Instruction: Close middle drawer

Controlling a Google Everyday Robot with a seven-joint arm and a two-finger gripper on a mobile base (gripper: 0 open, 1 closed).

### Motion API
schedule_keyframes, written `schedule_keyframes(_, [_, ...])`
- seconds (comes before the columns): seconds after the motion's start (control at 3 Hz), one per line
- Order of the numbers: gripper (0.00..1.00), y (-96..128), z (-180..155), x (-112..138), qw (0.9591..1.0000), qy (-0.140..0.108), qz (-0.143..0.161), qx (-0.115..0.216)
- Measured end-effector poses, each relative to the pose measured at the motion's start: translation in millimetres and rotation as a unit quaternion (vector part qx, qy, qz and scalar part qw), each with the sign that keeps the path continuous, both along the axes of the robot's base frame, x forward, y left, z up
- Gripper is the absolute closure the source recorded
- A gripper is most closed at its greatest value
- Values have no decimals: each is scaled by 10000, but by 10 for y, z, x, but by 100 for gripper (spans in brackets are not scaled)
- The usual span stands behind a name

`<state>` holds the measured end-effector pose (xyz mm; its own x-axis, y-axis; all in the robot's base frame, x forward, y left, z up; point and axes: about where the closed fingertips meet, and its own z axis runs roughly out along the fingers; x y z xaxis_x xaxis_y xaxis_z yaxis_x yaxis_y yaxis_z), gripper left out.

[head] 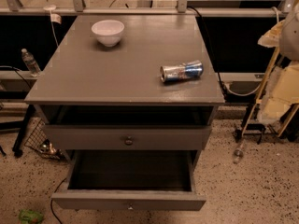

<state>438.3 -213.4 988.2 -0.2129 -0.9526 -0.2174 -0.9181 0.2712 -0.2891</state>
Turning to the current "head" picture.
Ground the plastic bottle on floor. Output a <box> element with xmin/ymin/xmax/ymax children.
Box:
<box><xmin>233</xmin><ymin>143</ymin><xmax>245</xmax><ymax>164</ymax></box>

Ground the white ceramic bowl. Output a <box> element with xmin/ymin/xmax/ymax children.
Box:
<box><xmin>92</xmin><ymin>20</ymin><xmax>125</xmax><ymax>47</ymax></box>

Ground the crushed silver blue can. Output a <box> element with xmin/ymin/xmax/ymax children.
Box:
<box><xmin>160</xmin><ymin>60</ymin><xmax>204</xmax><ymax>83</ymax></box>

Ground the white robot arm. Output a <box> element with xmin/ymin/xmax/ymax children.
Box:
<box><xmin>257</xmin><ymin>5</ymin><xmax>299</xmax><ymax>124</ymax></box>

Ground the grey drawer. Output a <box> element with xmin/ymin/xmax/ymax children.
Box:
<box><xmin>43</xmin><ymin>125</ymin><xmax>211</xmax><ymax>150</ymax></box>
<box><xmin>52</xmin><ymin>150</ymin><xmax>206</xmax><ymax>211</ymax></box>

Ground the black floor cable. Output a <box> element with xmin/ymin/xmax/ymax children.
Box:
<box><xmin>50</xmin><ymin>177</ymin><xmax>67</xmax><ymax>224</ymax></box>

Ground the white cable with tag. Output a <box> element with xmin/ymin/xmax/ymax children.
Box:
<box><xmin>37</xmin><ymin>0</ymin><xmax>63</xmax><ymax>47</ymax></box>

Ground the yellow wooden frame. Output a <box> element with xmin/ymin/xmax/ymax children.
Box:
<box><xmin>235</xmin><ymin>48</ymin><xmax>299</xmax><ymax>138</ymax></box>

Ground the black cable behind cabinet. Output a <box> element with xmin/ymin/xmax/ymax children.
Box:
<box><xmin>188</xmin><ymin>6</ymin><xmax>229</xmax><ymax>99</ymax></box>

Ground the grey wooden drawer cabinet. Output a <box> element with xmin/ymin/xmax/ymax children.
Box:
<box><xmin>24</xmin><ymin>14</ymin><xmax>226</xmax><ymax>161</ymax></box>

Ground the grey top drawer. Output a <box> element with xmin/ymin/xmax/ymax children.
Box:
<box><xmin>43</xmin><ymin>125</ymin><xmax>211</xmax><ymax>150</ymax></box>

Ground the green crumpled bag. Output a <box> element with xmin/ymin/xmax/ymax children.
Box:
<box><xmin>18</xmin><ymin>209</ymin><xmax>44</xmax><ymax>224</ymax></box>

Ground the clear plastic water bottle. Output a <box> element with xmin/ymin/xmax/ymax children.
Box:
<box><xmin>21</xmin><ymin>49</ymin><xmax>41</xmax><ymax>77</ymax></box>

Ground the black wire basket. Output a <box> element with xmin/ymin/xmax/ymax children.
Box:
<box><xmin>24</xmin><ymin>120</ymin><xmax>64</xmax><ymax>160</ymax></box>

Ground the black stand leg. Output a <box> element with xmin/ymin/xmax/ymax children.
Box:
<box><xmin>0</xmin><ymin>105</ymin><xmax>36</xmax><ymax>158</ymax></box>

